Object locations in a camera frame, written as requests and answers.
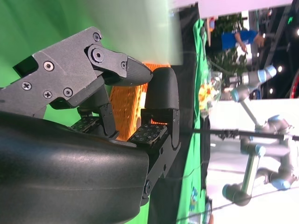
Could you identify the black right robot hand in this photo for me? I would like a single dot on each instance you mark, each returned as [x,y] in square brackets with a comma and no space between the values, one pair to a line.
[70,163]

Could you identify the grey blue-jointed robot arm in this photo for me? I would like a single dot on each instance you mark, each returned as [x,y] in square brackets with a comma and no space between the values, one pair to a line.
[250,172]
[254,77]

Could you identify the orange wicker rectangular basket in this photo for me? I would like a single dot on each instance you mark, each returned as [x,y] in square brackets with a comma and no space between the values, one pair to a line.
[126,105]

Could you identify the green printed table cover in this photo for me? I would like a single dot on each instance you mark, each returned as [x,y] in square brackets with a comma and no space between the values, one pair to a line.
[196,163]

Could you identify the green tablecloth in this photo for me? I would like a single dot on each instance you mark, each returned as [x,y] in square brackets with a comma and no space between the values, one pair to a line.
[35,23]

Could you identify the colourful items in clear bag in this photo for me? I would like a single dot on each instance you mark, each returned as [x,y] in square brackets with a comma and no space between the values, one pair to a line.
[208,93]

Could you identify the thin black metal rod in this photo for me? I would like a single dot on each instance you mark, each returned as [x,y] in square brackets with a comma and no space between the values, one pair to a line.
[257,133]

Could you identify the green leafy plant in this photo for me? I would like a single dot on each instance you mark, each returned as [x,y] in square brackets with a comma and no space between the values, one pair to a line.
[230,58]

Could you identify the person in blue shirt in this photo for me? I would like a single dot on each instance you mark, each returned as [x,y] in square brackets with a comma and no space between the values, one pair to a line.
[233,39]

